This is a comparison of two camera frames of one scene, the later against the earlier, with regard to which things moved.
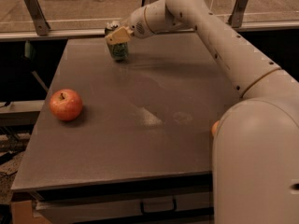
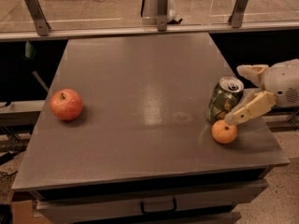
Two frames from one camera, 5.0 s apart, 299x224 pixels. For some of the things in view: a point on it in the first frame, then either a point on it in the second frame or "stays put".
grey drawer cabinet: [125, 141] stays put
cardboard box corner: [22, 213] stays put
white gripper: [136, 24] → [283, 83]
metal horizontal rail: [70, 34] stays put
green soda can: [118, 50] → [225, 95]
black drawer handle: [159, 211] stays put
